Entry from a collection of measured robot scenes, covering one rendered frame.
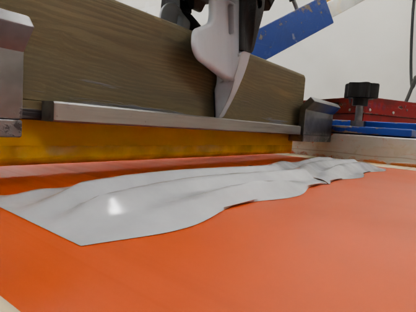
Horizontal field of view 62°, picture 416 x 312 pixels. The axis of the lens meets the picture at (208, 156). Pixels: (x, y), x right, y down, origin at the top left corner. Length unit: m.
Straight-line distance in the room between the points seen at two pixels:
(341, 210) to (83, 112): 0.14
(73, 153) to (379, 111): 1.03
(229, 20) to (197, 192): 0.17
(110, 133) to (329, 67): 2.22
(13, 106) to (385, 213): 0.17
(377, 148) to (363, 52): 1.89
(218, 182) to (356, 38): 2.25
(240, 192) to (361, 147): 0.35
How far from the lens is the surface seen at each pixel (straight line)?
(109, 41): 0.22
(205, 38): 0.26
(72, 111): 0.19
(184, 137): 0.28
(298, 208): 0.16
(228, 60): 0.28
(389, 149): 0.49
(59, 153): 0.21
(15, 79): 0.18
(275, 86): 0.38
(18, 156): 0.20
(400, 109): 1.23
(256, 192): 0.17
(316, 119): 0.45
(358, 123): 0.52
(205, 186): 0.16
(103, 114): 0.20
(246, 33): 0.28
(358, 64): 2.36
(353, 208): 0.17
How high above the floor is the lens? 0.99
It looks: 5 degrees down
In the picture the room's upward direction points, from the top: 4 degrees clockwise
